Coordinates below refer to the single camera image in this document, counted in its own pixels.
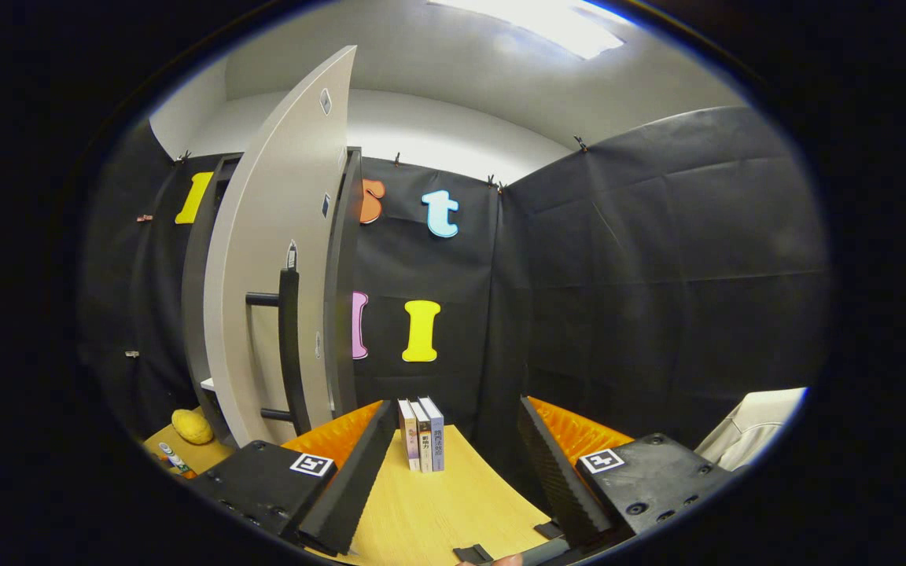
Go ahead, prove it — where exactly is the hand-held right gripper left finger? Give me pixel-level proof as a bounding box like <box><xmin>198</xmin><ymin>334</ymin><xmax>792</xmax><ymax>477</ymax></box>
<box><xmin>190</xmin><ymin>399</ymin><xmax>400</xmax><ymax>557</ymax></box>

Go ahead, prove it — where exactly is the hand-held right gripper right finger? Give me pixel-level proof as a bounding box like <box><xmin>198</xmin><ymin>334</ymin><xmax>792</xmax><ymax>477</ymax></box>
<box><xmin>517</xmin><ymin>395</ymin><xmax>737</xmax><ymax>551</ymax></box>

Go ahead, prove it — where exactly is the beige cabinet door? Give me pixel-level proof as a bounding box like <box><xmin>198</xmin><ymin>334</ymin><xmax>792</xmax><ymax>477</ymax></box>
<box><xmin>203</xmin><ymin>45</ymin><xmax>358</xmax><ymax>447</ymax></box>

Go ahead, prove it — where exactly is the pink purple book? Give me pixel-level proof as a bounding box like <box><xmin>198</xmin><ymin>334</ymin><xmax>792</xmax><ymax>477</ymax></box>
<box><xmin>398</xmin><ymin>399</ymin><xmax>421</xmax><ymax>472</ymax></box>

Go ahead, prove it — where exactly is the white book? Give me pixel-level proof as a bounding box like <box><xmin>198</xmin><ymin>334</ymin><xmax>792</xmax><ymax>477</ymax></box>
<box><xmin>410</xmin><ymin>401</ymin><xmax>433</xmax><ymax>472</ymax></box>

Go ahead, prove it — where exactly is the grey blue book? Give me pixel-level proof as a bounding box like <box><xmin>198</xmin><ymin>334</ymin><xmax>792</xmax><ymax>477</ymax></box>
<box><xmin>419</xmin><ymin>397</ymin><xmax>446</xmax><ymax>472</ymax></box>

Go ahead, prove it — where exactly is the yellow sponge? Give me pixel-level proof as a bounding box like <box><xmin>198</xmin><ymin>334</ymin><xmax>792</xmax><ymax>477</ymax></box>
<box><xmin>171</xmin><ymin>409</ymin><xmax>215</xmax><ymax>446</ymax></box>

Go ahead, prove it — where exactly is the person's beige clothing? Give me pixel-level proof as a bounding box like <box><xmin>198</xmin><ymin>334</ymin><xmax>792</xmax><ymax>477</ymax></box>
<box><xmin>695</xmin><ymin>387</ymin><xmax>808</xmax><ymax>472</ymax></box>

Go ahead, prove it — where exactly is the black backdrop cloth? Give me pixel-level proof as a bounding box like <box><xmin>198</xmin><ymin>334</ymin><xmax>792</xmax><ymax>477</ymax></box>
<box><xmin>79</xmin><ymin>106</ymin><xmax>831</xmax><ymax>488</ymax></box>

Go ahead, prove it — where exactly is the long ceiling light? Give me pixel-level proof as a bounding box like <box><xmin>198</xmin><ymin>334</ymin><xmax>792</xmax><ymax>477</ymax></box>
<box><xmin>429</xmin><ymin>0</ymin><xmax>627</xmax><ymax>60</ymax></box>

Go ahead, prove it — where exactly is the black door handle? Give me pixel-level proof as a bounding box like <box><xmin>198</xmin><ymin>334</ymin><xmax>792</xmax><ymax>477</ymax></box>
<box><xmin>245</xmin><ymin>267</ymin><xmax>312</xmax><ymax>436</ymax></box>

